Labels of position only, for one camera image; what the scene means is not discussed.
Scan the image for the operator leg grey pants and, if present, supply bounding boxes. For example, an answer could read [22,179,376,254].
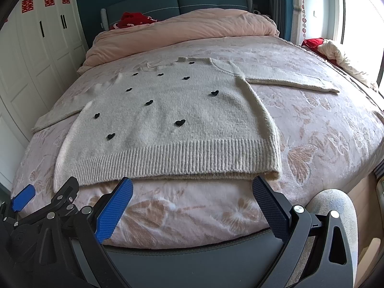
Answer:
[292,189,358,287]

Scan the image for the red cloth by window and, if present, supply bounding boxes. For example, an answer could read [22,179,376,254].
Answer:
[301,38,338,66]

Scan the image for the teal upholstered headboard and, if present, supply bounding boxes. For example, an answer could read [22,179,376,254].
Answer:
[100,0,253,31]

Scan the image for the cream knit sweater black hearts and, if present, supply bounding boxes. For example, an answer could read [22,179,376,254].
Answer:
[34,57,337,187]

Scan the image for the cream fluffy blanket by window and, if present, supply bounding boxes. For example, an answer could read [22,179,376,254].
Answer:
[317,39,378,92]

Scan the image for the pink folded duvet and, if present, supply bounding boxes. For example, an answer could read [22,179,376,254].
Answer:
[78,8,279,75]

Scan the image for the red pillow at headboard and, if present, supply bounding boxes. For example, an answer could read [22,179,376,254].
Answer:
[110,12,157,30]

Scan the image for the white wardrobe with red stickers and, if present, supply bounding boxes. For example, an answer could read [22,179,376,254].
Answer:
[1,0,88,189]

